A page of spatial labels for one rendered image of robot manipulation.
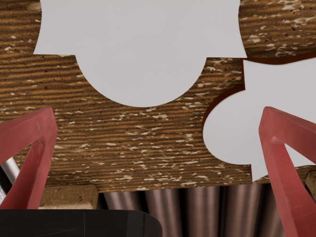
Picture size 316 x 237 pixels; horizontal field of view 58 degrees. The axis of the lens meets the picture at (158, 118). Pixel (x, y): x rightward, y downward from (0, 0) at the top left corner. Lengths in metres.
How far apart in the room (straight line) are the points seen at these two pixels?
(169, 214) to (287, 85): 0.21
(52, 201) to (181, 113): 0.15
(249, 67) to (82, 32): 0.12
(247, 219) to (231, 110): 0.19
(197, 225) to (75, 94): 0.24
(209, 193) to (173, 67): 0.19
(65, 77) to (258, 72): 0.14
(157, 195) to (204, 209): 0.06
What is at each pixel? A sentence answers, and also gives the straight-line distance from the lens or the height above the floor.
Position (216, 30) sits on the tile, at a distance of 0.18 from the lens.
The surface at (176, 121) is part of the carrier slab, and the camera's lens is 0.24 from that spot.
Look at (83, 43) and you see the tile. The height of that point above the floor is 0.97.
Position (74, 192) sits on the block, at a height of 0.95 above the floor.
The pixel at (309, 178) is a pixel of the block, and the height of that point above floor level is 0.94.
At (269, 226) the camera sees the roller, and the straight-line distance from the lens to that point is 0.43.
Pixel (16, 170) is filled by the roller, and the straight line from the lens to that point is 0.34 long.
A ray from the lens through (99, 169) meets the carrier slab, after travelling 0.28.
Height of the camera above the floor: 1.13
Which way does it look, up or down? 53 degrees down
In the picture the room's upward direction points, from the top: 179 degrees clockwise
